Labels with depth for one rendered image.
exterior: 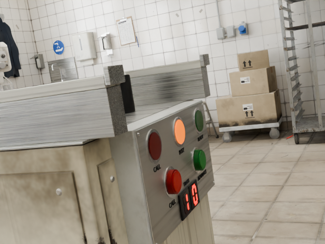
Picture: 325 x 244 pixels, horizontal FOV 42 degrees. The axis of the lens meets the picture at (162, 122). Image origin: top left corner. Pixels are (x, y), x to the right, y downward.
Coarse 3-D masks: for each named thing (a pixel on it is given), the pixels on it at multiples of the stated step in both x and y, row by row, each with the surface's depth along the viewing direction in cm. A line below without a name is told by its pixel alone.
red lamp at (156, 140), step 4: (152, 136) 48; (156, 136) 48; (152, 140) 47; (156, 140) 48; (160, 140) 49; (152, 144) 47; (156, 144) 48; (160, 144) 49; (152, 148) 47; (156, 148) 48; (160, 148) 49; (152, 152) 47; (156, 152) 48; (160, 152) 49; (152, 156) 47; (156, 156) 48
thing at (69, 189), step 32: (128, 96) 62; (0, 160) 46; (32, 160) 44; (64, 160) 42; (96, 160) 43; (0, 192) 47; (32, 192) 45; (64, 192) 43; (96, 192) 43; (0, 224) 47; (32, 224) 46; (64, 224) 44; (96, 224) 42; (192, 224) 65
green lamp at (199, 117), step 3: (198, 111) 62; (198, 114) 62; (201, 114) 63; (195, 117) 61; (198, 117) 62; (201, 117) 63; (195, 120) 61; (198, 120) 62; (201, 120) 63; (198, 123) 62; (201, 123) 63; (198, 126) 62; (201, 126) 63; (198, 129) 62; (201, 129) 63
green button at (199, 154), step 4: (196, 152) 60; (200, 152) 60; (204, 152) 61; (196, 156) 59; (200, 156) 59; (204, 156) 61; (196, 160) 59; (200, 160) 59; (204, 160) 61; (196, 164) 59; (200, 164) 59; (204, 164) 60; (196, 168) 60; (200, 168) 59
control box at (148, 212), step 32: (128, 128) 46; (160, 128) 50; (192, 128) 60; (128, 160) 45; (160, 160) 50; (192, 160) 59; (128, 192) 46; (160, 192) 49; (128, 224) 47; (160, 224) 48
